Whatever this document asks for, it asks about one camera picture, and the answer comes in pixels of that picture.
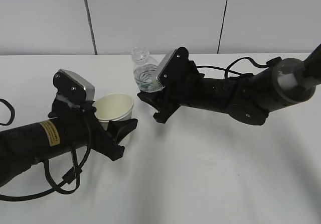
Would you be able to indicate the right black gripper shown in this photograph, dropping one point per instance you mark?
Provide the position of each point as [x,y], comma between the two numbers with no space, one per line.
[176,94]

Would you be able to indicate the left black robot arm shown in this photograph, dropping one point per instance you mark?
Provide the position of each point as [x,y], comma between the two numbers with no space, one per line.
[25,146]

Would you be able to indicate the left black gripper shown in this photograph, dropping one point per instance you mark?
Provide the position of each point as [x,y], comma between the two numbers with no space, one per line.
[105,142]

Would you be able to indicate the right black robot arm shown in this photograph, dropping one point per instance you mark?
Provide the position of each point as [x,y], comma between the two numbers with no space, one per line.
[246,97]

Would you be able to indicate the clear water bottle green label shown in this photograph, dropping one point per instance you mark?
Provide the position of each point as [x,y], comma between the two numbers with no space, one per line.
[144,67]

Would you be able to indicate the white paper cup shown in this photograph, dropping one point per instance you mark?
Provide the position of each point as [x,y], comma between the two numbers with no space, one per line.
[113,107]

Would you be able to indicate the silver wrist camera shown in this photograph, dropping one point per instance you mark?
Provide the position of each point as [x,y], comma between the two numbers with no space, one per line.
[171,66]
[72,88]

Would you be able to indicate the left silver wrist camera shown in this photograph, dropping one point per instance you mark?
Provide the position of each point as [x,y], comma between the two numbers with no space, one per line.
[72,88]

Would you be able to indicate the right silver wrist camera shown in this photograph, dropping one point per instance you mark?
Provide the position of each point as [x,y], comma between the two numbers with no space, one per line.
[171,66]

